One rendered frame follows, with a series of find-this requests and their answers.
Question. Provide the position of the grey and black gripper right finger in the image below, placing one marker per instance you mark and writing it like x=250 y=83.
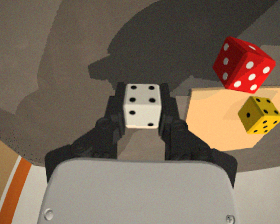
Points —
x=179 y=141

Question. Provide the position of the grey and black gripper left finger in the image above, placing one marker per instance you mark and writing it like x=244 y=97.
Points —
x=101 y=140

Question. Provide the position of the red die with white pips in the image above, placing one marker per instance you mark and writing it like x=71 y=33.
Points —
x=242 y=66

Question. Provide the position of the yellow die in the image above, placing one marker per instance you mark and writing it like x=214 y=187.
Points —
x=258 y=115

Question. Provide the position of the peach flat mat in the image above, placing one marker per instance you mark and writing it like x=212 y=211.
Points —
x=212 y=115

